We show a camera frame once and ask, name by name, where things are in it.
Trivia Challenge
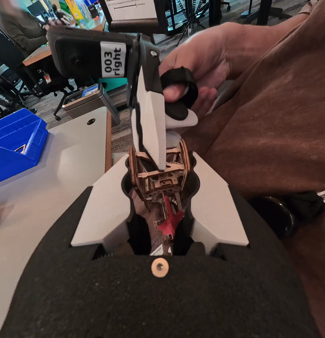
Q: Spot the black office chair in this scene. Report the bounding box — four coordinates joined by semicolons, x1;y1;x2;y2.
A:
25;62;78;121

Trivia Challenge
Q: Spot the teal box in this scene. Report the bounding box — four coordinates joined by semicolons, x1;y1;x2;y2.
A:
104;78;127;92

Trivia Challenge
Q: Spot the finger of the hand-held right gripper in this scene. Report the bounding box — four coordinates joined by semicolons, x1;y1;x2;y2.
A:
130;102;146;156
136;67;167;171

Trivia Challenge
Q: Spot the black table leg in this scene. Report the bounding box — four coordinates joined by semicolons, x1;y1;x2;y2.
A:
243;0;286;26

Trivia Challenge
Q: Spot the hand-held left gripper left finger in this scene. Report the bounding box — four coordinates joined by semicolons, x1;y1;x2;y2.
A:
71;153;134;248

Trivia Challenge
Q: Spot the person's brown shirt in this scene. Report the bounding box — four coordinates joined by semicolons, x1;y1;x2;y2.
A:
178;0;325;338

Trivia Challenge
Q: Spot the blue plastic bin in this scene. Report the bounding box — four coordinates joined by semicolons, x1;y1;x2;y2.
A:
0;108;49;185

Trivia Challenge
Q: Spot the red tape piece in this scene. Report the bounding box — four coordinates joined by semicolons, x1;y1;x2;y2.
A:
158;196;185;235

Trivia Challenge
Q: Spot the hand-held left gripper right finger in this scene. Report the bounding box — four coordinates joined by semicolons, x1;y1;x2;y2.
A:
189;152;249;250

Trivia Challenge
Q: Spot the metal trash can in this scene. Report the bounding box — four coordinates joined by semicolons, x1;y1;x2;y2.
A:
62;83;121;128

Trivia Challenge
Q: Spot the person's right hand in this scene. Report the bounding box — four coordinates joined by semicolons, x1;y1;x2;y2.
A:
158;22;249;118

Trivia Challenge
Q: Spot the white desk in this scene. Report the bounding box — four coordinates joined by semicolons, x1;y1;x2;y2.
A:
0;106;113;338

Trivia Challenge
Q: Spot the office chair armrest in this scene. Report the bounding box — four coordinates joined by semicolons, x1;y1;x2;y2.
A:
212;79;235;112

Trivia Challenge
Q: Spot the wooden laser-cut model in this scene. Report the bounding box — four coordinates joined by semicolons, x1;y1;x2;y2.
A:
128;139;191;256

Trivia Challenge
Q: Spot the wooden-edged desk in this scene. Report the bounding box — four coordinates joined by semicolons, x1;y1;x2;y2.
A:
22;45;52;67

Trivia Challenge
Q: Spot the black rounded object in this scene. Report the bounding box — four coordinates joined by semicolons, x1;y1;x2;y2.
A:
249;190;325;239

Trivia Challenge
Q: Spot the person's right forearm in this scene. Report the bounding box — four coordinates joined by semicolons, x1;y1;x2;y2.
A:
242;0;321;77

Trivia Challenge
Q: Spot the white sign board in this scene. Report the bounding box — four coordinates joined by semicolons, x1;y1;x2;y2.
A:
99;0;159;22

